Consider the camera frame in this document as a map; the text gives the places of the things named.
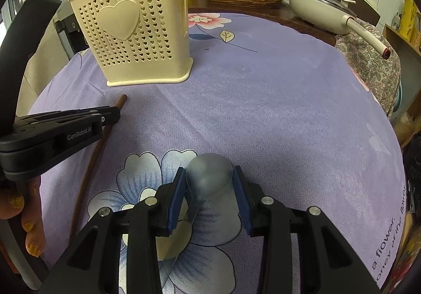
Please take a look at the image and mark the beige cloth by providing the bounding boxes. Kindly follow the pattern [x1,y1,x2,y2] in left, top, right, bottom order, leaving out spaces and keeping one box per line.
[13,16,77,117]

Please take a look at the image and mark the grey water dispenser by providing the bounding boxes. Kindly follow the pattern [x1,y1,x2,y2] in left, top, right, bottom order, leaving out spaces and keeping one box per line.
[53,1,90,58]

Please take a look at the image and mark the paisley patterned cloth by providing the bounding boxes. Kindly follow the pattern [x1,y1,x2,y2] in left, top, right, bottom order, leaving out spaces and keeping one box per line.
[335,17,402,117]

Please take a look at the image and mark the brown wooden chopstick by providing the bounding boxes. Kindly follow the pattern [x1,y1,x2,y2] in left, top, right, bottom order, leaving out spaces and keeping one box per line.
[67,94,129,248]

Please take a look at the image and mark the cream plastic utensil holder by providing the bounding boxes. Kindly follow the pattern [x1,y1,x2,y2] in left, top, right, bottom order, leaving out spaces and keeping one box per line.
[68,0,194,87]

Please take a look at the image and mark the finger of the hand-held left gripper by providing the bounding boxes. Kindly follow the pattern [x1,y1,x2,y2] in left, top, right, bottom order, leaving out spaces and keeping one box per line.
[14,105,121,132]

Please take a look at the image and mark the purple floral tablecloth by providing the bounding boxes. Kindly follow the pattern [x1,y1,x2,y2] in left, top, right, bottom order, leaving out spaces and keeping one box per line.
[28,11,408,294]

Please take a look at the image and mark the cream frying pan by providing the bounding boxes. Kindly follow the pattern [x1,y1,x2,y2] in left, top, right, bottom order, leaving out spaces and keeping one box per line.
[288,0,393,60]

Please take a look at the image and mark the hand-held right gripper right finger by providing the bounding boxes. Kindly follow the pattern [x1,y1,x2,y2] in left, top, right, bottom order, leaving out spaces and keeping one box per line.
[232,165,375,294]

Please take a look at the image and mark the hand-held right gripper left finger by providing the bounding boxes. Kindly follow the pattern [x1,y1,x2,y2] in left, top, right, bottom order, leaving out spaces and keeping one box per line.
[41,167,189,294]

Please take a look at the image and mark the person's left hand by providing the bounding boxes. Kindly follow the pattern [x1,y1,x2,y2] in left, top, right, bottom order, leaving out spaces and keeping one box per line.
[0,175,46,258]

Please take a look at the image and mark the yellow packet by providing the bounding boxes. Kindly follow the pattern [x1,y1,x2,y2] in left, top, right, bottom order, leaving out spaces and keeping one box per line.
[402,0,421,42]

